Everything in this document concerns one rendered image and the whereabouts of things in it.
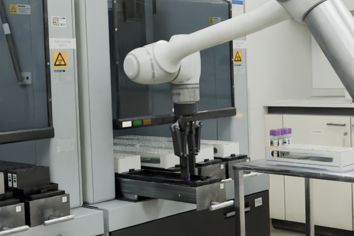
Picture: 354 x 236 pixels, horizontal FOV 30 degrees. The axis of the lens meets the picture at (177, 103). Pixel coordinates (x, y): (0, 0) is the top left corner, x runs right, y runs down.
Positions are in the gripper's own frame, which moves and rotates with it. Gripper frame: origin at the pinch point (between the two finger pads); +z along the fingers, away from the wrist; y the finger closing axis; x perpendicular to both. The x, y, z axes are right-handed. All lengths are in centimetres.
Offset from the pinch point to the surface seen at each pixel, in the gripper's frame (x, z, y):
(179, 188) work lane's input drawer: 6.6, 4.5, 11.3
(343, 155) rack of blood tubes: 38.3, -2.5, -29.2
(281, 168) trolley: 18.9, 2.4, -24.1
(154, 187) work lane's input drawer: -3.9, 5.3, 11.3
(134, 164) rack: -21.8, 0.6, 2.7
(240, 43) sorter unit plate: -20, -40, -56
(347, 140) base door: -68, 19, -224
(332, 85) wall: -114, -14, -288
